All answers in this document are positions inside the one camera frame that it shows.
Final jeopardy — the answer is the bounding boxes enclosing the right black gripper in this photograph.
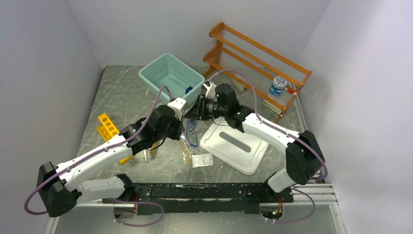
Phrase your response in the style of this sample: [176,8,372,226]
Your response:
[184,94,228,121]

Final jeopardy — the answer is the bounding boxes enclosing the blue item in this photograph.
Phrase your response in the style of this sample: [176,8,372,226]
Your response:
[185,86,193,94]

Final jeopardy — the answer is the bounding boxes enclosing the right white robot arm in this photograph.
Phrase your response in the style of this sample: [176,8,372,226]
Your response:
[184,84,325,202]

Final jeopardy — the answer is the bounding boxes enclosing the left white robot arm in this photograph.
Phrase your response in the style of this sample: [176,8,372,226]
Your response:
[35,98,187,217]

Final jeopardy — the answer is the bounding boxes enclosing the blue safety glasses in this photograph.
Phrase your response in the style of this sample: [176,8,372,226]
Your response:
[186,120,199,147]

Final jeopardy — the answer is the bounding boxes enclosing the metal crucible tongs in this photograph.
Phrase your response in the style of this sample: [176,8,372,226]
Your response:
[179,134,201,165]

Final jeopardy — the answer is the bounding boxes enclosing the brown test tube brush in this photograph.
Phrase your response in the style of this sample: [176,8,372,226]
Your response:
[149,142,160,158]

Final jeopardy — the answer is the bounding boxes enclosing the light green plastic bin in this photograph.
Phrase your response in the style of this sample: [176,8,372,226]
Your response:
[138,53,205,105]

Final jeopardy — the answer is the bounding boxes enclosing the clear glass test tube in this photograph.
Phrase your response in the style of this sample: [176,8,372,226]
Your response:
[143,151,149,163]

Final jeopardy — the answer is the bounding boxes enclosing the small white plastic bag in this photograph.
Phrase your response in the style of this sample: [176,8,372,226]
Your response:
[191,153,213,168]

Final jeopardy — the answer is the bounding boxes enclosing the white plastic bin lid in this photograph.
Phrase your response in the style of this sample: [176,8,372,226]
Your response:
[200,117,269,175]

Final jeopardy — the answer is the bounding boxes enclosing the yellow test tube rack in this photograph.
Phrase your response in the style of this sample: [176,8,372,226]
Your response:
[97,113,134,166]

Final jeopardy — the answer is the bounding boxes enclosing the white green small box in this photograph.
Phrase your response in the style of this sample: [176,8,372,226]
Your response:
[263,99,282,115]

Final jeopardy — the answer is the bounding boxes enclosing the orange wooden shelf rack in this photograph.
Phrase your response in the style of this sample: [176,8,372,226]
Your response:
[203,22,312,123]

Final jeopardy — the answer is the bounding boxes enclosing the blue white lidded jar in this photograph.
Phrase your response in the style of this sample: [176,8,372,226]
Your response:
[269,76,287,96]

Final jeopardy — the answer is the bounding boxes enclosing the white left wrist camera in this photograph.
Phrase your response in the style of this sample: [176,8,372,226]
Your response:
[167,98,188,121]

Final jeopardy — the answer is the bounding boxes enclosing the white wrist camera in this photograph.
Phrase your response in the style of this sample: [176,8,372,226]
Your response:
[167,98,188,121]
[203,80,216,99]

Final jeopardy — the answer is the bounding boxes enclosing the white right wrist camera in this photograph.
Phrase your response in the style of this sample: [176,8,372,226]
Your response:
[203,80,216,99]

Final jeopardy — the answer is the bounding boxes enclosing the black mounting rail base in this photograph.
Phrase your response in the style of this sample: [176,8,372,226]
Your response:
[117,182,293,215]

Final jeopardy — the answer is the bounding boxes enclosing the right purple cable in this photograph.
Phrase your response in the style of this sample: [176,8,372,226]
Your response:
[205,69,329,224]

